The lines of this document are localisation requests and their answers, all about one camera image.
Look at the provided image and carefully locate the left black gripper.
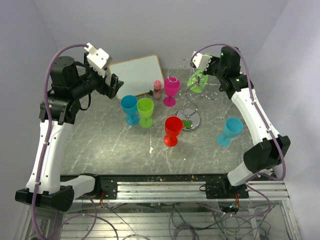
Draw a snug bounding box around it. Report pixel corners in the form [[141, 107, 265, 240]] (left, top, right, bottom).
[[71, 52, 124, 99]]

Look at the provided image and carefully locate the green wine glass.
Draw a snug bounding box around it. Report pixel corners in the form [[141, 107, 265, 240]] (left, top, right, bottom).
[[136, 97, 154, 128], [186, 64, 215, 94]]

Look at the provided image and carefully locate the blue wine glass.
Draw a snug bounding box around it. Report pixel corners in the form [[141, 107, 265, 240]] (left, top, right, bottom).
[[216, 117, 244, 147], [120, 95, 140, 126]]

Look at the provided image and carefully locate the pink wine glass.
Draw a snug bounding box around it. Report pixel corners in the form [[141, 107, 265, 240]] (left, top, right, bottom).
[[163, 76, 180, 107]]

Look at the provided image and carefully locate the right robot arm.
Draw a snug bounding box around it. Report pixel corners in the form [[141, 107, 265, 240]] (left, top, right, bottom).
[[203, 45, 291, 198]]

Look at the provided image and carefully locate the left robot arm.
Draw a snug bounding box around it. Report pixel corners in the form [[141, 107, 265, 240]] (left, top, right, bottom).
[[15, 53, 124, 212]]

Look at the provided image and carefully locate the green wine glass on table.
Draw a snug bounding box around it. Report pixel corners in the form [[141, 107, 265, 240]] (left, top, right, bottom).
[[136, 97, 154, 128]]

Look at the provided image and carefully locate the chrome wine glass rack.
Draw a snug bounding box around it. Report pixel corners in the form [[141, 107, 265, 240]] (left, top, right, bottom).
[[167, 69, 221, 132]]

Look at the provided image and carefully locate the red wine glass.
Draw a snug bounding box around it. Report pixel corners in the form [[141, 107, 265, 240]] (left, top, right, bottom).
[[163, 116, 183, 147]]

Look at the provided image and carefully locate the small pink bottle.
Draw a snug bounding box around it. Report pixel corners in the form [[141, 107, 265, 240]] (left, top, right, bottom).
[[153, 80, 162, 100]]

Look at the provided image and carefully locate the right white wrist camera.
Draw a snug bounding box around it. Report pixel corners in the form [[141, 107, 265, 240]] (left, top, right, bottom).
[[191, 51, 213, 72]]

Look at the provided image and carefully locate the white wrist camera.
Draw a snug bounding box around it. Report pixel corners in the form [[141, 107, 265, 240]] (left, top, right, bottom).
[[191, 51, 213, 72], [84, 42, 113, 78]]

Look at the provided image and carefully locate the small whiteboard with wooden frame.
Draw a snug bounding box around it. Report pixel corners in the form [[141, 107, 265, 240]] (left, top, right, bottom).
[[108, 54, 164, 100]]

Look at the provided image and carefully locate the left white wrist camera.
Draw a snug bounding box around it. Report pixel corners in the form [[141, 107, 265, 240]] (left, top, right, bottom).
[[84, 42, 113, 78]]

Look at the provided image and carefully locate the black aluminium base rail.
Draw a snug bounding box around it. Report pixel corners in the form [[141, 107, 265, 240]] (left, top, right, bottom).
[[59, 172, 251, 201]]

